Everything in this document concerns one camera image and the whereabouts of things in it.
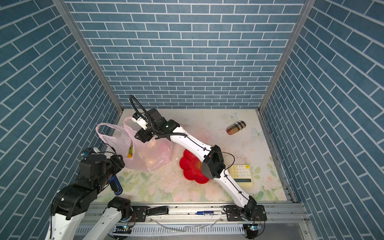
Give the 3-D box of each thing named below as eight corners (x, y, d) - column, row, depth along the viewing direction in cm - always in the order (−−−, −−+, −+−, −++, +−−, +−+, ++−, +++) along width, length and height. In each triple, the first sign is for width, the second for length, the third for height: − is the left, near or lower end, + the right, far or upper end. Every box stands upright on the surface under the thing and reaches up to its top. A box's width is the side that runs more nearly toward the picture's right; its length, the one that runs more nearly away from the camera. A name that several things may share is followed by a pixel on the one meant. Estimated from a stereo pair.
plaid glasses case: (230, 136, 107) (230, 133, 104) (225, 131, 110) (226, 128, 107) (245, 127, 113) (247, 124, 110) (241, 122, 115) (242, 119, 113)
